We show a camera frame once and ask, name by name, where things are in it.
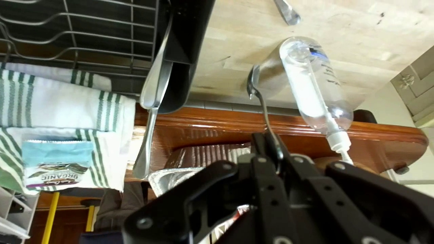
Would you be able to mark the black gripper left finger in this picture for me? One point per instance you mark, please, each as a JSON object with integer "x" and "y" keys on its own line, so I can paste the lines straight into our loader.
{"x": 226, "y": 199}

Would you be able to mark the black cutlery holder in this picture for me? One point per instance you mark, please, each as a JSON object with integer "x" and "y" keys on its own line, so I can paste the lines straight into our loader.
{"x": 185, "y": 45}

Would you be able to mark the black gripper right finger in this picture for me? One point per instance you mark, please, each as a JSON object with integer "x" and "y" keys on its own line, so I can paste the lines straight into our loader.
{"x": 361, "y": 208}

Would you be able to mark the silver metal spoon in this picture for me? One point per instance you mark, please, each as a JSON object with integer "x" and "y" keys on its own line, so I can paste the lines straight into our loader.
{"x": 265, "y": 77}

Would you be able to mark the teal food packet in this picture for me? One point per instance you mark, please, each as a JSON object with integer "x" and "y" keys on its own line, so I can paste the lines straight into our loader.
{"x": 55, "y": 157}

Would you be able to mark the aluminium foil tray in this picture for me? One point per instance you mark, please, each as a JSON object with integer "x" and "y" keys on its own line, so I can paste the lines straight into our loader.
{"x": 198, "y": 157}

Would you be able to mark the silver metal serving utensil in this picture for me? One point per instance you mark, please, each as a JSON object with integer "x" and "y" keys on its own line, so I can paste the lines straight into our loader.
{"x": 154, "y": 90}

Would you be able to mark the brown wooden tray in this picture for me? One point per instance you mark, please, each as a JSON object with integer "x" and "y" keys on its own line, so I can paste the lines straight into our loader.
{"x": 217, "y": 130}

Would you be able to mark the yellow wooden leg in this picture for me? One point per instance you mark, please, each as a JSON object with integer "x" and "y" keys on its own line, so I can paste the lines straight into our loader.
{"x": 90, "y": 219}
{"x": 49, "y": 218}

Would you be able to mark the grey drain tray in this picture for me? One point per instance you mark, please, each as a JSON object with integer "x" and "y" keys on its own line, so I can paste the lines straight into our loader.
{"x": 45, "y": 45}

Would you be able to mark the green striped white towel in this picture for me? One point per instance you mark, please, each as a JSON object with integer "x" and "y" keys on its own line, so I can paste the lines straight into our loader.
{"x": 55, "y": 104}

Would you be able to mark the clear hand sanitizer pump bottle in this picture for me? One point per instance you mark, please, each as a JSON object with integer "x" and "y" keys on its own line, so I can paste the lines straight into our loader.
{"x": 312, "y": 86}

